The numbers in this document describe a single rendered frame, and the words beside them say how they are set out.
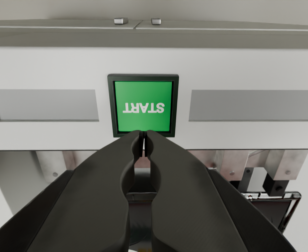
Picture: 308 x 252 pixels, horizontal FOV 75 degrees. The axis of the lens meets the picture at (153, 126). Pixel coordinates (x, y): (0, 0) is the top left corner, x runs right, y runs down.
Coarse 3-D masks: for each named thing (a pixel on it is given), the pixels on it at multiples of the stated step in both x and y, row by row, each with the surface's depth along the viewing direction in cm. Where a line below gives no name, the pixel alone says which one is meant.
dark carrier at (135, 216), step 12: (132, 204) 32; (144, 204) 32; (264, 204) 33; (276, 204) 33; (288, 204) 33; (132, 216) 33; (144, 216) 33; (276, 216) 34; (132, 228) 35; (144, 228) 35; (132, 240) 37; (144, 240) 36
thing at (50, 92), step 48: (0, 48) 15; (48, 48) 15; (96, 48) 15; (144, 48) 15; (192, 48) 15; (240, 48) 15; (288, 48) 16; (0, 96) 17; (48, 96) 17; (96, 96) 17; (192, 96) 18; (240, 96) 18; (288, 96) 18; (0, 144) 19; (48, 144) 19; (96, 144) 19; (192, 144) 19; (240, 144) 20; (288, 144) 20
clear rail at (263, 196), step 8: (128, 192) 32; (136, 192) 32; (144, 192) 32; (152, 192) 32; (248, 192) 32; (256, 192) 32; (264, 192) 32; (288, 192) 32; (296, 192) 32; (128, 200) 31; (136, 200) 31; (144, 200) 31; (152, 200) 31
